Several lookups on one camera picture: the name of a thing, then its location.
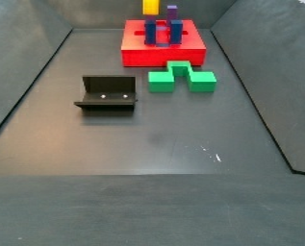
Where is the black angled bracket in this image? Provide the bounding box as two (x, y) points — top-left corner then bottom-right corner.
(74, 75), (137, 110)

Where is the purple U-shaped block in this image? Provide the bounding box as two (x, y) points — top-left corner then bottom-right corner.
(143, 5), (178, 25)

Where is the dark blue U-shaped block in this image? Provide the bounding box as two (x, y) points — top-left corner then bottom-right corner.
(145, 19), (184, 47)

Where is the yellow rectangular block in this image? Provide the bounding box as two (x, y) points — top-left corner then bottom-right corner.
(143, 0), (160, 15)

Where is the red insertion board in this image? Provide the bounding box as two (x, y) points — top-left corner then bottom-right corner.
(121, 19), (206, 67)

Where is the green stepped block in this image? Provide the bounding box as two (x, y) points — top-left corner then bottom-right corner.
(149, 61), (218, 92)

